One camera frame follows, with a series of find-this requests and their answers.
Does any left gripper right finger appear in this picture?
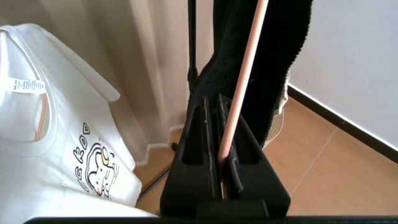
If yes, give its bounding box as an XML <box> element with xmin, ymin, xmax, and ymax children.
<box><xmin>216</xmin><ymin>93</ymin><xmax>292</xmax><ymax>217</ymax></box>

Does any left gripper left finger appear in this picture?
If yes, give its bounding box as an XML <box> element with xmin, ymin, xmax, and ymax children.
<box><xmin>160</xmin><ymin>96</ymin><xmax>220</xmax><ymax>218</ymax></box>

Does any white printed t-shirt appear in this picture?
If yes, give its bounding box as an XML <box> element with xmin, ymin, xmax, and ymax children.
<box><xmin>0</xmin><ymin>23</ymin><xmax>156</xmax><ymax>220</ymax></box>

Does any black garment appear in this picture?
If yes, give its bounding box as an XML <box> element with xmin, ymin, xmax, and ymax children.
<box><xmin>186</xmin><ymin>0</ymin><xmax>313</xmax><ymax>149</ymax></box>

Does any white laundry basket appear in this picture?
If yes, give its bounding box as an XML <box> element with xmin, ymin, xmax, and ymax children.
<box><xmin>264</xmin><ymin>71</ymin><xmax>290</xmax><ymax>147</ymax></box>

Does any black clothes rack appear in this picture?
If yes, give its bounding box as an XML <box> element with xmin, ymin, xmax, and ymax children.
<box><xmin>138</xmin><ymin>0</ymin><xmax>199</xmax><ymax>200</ymax></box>

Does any beige curtain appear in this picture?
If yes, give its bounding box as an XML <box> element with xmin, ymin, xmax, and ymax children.
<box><xmin>0</xmin><ymin>0</ymin><xmax>215</xmax><ymax>162</ymax></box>

